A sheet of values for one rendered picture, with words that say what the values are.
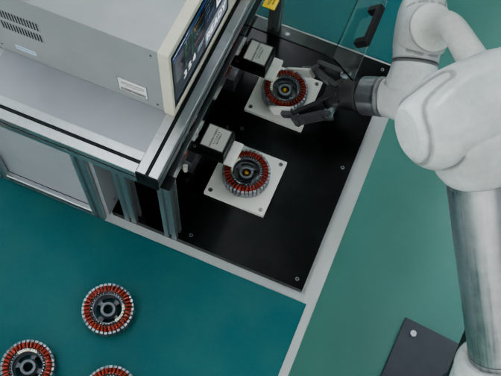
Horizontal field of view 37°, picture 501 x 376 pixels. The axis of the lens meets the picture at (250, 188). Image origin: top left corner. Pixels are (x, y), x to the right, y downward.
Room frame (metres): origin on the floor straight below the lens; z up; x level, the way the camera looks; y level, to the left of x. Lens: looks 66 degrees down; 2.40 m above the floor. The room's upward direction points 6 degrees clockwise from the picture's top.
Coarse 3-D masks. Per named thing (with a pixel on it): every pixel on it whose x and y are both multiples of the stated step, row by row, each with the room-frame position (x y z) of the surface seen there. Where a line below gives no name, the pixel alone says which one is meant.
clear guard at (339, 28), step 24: (264, 0) 1.03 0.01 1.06; (288, 0) 1.04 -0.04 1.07; (312, 0) 1.04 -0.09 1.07; (336, 0) 1.05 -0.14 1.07; (360, 0) 1.06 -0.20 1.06; (384, 0) 1.10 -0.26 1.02; (264, 24) 0.97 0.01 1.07; (288, 24) 0.97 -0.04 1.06; (312, 24) 0.98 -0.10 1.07; (336, 24) 0.99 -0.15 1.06; (360, 24) 1.01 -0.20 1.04; (312, 48) 0.92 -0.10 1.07; (336, 48) 0.92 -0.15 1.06; (360, 48) 0.96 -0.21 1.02
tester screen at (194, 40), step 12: (204, 12) 0.84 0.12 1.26; (192, 24) 0.79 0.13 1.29; (204, 24) 0.84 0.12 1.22; (192, 36) 0.79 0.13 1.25; (204, 36) 0.84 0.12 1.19; (180, 48) 0.74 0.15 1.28; (192, 48) 0.79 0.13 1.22; (204, 48) 0.84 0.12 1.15; (180, 60) 0.74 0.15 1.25; (180, 72) 0.74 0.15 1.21; (192, 72) 0.78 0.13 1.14; (180, 84) 0.73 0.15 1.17
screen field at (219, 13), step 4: (224, 0) 0.93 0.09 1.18; (224, 4) 0.93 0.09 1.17; (220, 8) 0.91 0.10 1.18; (224, 8) 0.93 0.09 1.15; (216, 12) 0.89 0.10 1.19; (220, 12) 0.91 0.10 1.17; (216, 16) 0.89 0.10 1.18; (220, 16) 0.91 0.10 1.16; (212, 20) 0.87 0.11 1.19; (216, 20) 0.89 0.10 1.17; (212, 24) 0.87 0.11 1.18; (216, 24) 0.89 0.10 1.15; (208, 28) 0.85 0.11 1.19; (212, 28) 0.87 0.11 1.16; (208, 32) 0.85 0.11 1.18; (212, 32) 0.87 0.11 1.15; (208, 36) 0.85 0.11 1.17; (208, 40) 0.85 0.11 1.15
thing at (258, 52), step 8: (256, 40) 1.02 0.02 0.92; (248, 48) 1.00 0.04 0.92; (256, 48) 1.00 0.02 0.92; (264, 48) 1.00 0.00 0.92; (272, 48) 1.01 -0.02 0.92; (240, 56) 0.99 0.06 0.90; (248, 56) 0.98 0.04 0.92; (256, 56) 0.98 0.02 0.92; (264, 56) 0.98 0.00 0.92; (272, 56) 0.99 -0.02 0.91; (240, 64) 0.97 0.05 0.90; (248, 64) 0.96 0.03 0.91; (256, 64) 0.96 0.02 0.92; (264, 64) 0.96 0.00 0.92; (272, 64) 0.99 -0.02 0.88; (280, 64) 0.99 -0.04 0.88; (256, 72) 0.95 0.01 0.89; (264, 72) 0.95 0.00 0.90; (272, 72) 0.97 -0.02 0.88; (272, 80) 0.95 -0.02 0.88
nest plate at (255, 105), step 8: (312, 80) 1.02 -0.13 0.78; (256, 88) 0.98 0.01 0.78; (312, 88) 1.00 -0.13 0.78; (320, 88) 1.00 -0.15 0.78; (256, 96) 0.96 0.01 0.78; (312, 96) 0.97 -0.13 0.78; (248, 104) 0.93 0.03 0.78; (256, 104) 0.93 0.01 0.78; (264, 104) 0.94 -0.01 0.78; (304, 104) 0.95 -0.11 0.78; (248, 112) 0.92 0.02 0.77; (256, 112) 0.91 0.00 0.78; (264, 112) 0.91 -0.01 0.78; (272, 120) 0.90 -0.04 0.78; (280, 120) 0.90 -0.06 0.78; (288, 120) 0.90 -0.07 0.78; (296, 128) 0.88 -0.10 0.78
